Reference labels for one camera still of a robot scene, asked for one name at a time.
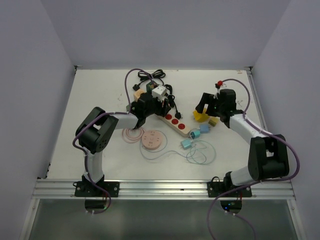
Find teal dual usb charger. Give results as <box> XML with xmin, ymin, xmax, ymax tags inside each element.
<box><xmin>189</xmin><ymin>129</ymin><xmax>201</xmax><ymax>139</ymax></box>

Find teal thin cable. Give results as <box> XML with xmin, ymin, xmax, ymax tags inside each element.
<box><xmin>186</xmin><ymin>139</ymin><xmax>216</xmax><ymax>166</ymax></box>

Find dark green cube adapter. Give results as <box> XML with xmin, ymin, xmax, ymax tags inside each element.
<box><xmin>145</xmin><ymin>81</ymin><xmax>159</xmax><ymax>93</ymax></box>

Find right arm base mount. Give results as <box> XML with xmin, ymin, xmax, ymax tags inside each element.
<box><xmin>206</xmin><ymin>172</ymin><xmax>253</xmax><ymax>198</ymax></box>

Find light blue thin cable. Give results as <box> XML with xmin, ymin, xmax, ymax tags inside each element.
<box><xmin>139</xmin><ymin>132</ymin><xmax>198</xmax><ymax>161</ymax></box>

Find yellow cube adapter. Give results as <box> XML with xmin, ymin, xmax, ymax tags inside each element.
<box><xmin>192</xmin><ymin>108</ymin><xmax>210</xmax><ymax>123</ymax></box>

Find pink cube adapter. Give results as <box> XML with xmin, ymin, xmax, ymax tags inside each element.
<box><xmin>133</xmin><ymin>88</ymin><xmax>145</xmax><ymax>102</ymax></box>

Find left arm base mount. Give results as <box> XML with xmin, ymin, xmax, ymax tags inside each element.
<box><xmin>72</xmin><ymin>178</ymin><xmax>120</xmax><ymax>198</ymax></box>

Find olive yellow charger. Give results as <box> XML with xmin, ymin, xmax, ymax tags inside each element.
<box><xmin>208</xmin><ymin>117</ymin><xmax>219</xmax><ymax>127</ymax></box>

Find pink round socket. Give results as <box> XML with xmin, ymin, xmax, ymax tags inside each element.
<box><xmin>141</xmin><ymin>130</ymin><xmax>163</xmax><ymax>151</ymax></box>

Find aluminium rail frame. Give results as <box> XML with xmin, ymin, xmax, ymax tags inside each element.
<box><xmin>32</xmin><ymin>179</ymin><xmax>295</xmax><ymax>200</ymax></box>

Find light blue charger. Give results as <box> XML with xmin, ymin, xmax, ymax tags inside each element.
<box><xmin>199</xmin><ymin>123</ymin><xmax>211</xmax><ymax>134</ymax></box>

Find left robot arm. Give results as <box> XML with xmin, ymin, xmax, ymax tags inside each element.
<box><xmin>72</xmin><ymin>92</ymin><xmax>173</xmax><ymax>197</ymax></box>

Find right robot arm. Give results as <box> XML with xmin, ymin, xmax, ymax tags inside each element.
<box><xmin>195</xmin><ymin>89</ymin><xmax>290</xmax><ymax>197</ymax></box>

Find beige wooden power strip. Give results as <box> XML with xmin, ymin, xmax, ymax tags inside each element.
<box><xmin>157</xmin><ymin>113</ymin><xmax>191</xmax><ymax>138</ymax></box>

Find pink socket cord with plug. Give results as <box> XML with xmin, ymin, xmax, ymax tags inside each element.
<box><xmin>121</xmin><ymin>127</ymin><xmax>145</xmax><ymax>144</ymax></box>

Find light teal charger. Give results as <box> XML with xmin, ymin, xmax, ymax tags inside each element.
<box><xmin>180</xmin><ymin>138</ymin><xmax>193</xmax><ymax>150</ymax></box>

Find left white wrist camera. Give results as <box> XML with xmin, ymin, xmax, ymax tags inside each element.
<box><xmin>151</xmin><ymin>85</ymin><xmax>168</xmax><ymax>102</ymax></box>

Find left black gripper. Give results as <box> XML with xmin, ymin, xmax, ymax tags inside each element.
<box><xmin>144</xmin><ymin>95</ymin><xmax>170</xmax><ymax>118</ymax></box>

